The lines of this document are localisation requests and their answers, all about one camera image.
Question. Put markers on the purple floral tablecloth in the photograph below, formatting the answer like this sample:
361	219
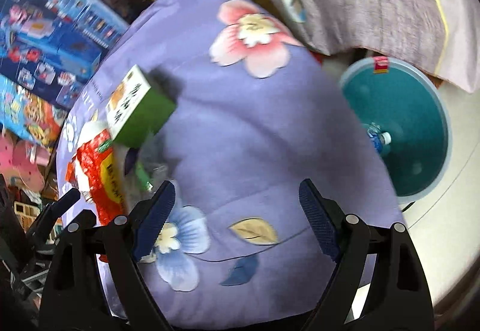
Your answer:
255	115

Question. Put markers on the large red snack bag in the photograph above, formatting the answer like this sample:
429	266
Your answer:
98	179

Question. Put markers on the paw patrol snack bag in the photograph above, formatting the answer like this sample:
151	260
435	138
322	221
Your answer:
30	117

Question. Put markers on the clear plastic bag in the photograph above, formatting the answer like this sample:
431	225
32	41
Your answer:
150	154

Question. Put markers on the blue toy truck box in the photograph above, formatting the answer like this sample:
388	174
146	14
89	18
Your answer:
52	48

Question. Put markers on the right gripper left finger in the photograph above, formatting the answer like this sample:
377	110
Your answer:
124	241

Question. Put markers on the teal trash bin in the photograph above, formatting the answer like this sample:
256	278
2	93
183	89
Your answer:
404	102

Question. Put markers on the pink butterfly toy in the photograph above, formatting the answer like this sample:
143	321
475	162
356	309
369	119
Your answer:
21	162

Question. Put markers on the green white pastry box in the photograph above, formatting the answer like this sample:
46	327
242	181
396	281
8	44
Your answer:
136	109

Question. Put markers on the blue label water bottle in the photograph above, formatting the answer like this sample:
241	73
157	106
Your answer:
380	138

